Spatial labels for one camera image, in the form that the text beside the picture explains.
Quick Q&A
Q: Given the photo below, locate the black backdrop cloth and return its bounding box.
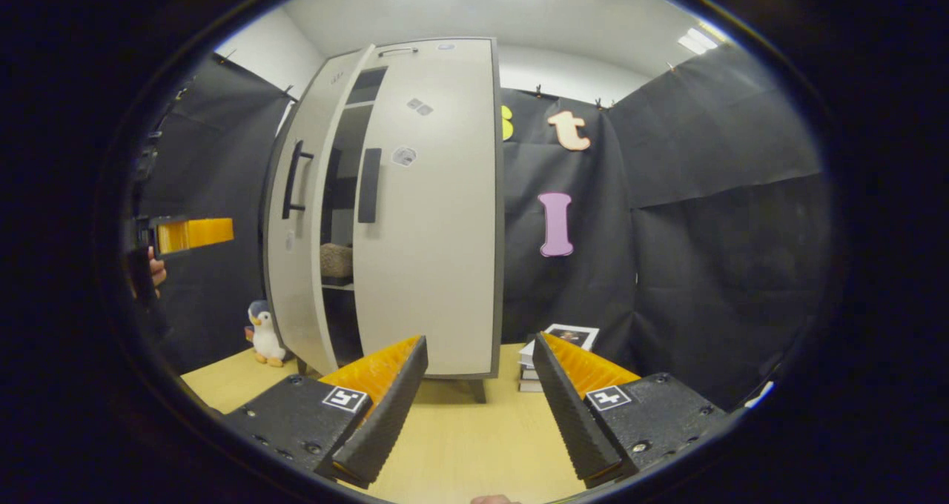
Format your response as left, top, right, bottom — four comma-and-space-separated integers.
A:
133, 44, 833, 410

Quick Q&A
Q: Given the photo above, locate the black right door handle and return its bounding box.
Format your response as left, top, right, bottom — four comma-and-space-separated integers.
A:
357, 147, 383, 225

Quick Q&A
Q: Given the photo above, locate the white cabinet door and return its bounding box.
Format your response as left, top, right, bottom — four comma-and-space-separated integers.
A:
263, 44, 376, 377
352, 39, 506, 381

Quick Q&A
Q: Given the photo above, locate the small ceiling light panel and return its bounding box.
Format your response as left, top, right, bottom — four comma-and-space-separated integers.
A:
678, 20, 732, 55

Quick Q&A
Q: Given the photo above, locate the white shoe cabinet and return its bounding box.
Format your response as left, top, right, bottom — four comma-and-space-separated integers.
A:
263, 37, 507, 402

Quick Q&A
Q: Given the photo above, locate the penguin plush toy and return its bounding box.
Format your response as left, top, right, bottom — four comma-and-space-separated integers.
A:
246, 299, 288, 368

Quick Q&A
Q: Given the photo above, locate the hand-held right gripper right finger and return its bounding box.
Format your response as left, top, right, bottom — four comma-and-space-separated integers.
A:
531, 331, 733, 490

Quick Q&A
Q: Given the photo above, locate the white book with dark picture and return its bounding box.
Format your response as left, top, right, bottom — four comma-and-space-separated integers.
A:
518, 323, 601, 369

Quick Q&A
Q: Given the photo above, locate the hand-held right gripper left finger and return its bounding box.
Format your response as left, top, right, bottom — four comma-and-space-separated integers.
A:
221, 334, 431, 490

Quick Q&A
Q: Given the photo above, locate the black door handle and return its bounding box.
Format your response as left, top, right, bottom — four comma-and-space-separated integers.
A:
357, 147, 383, 225
281, 140, 315, 220

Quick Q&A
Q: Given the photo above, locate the black left door handle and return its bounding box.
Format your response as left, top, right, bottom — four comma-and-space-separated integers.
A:
281, 140, 315, 220

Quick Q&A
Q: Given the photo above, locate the brown fuzzy shoe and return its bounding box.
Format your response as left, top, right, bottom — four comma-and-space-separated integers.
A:
320, 242, 354, 279

